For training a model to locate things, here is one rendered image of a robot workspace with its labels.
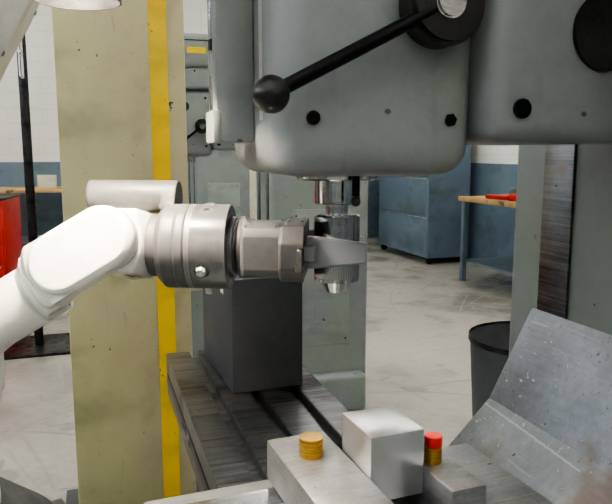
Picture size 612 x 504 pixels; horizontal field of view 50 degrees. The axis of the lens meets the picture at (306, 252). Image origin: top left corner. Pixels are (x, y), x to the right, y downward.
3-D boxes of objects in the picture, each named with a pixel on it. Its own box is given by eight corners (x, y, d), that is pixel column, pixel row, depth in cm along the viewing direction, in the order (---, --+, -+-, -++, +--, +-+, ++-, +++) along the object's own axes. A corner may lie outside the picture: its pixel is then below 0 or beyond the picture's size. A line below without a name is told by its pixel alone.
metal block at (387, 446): (370, 504, 57) (371, 438, 56) (341, 473, 62) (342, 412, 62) (422, 493, 59) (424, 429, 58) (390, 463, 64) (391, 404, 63)
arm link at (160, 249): (182, 284, 65) (67, 282, 65) (204, 291, 75) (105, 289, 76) (187, 170, 66) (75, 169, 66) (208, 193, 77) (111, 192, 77)
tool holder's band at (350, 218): (348, 220, 71) (349, 211, 71) (367, 224, 67) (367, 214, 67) (307, 221, 70) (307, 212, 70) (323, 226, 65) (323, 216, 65)
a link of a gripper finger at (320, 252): (366, 268, 67) (304, 267, 67) (366, 236, 66) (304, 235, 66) (366, 271, 65) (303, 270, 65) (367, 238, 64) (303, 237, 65)
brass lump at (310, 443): (304, 462, 59) (304, 443, 59) (295, 452, 61) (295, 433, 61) (326, 458, 60) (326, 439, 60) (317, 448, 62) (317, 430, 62)
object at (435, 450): (429, 466, 58) (430, 439, 58) (420, 459, 60) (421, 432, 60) (445, 463, 59) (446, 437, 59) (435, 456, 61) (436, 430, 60)
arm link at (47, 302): (143, 247, 64) (22, 320, 64) (167, 258, 73) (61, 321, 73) (111, 191, 65) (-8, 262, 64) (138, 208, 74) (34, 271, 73)
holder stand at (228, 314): (232, 394, 106) (230, 271, 103) (203, 355, 126) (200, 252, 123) (303, 385, 110) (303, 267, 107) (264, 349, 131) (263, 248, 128)
